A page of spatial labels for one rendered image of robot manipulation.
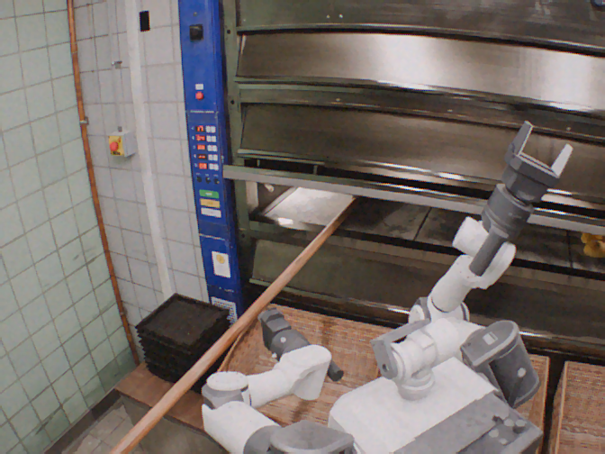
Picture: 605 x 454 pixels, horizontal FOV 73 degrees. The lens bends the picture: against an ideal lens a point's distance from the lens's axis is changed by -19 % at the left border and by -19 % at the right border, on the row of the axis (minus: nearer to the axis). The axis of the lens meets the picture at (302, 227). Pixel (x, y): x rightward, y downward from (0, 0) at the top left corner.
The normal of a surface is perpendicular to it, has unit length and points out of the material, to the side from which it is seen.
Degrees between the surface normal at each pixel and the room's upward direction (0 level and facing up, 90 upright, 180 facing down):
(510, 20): 90
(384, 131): 70
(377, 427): 0
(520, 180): 97
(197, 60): 90
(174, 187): 90
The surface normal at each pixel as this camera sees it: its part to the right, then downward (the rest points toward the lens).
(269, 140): -0.41, 0.07
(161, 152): -0.43, 0.40
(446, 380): -0.04, -0.90
